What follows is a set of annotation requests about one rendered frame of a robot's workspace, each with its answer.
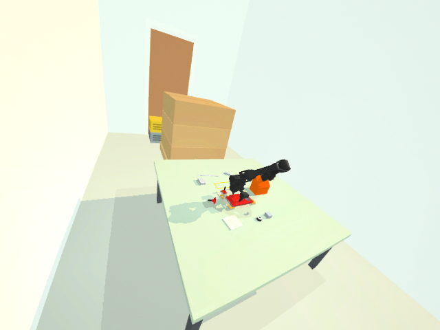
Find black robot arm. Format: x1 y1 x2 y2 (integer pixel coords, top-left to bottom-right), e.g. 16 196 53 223
229 159 291 193

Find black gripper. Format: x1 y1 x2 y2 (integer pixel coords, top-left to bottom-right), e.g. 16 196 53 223
236 182 249 202

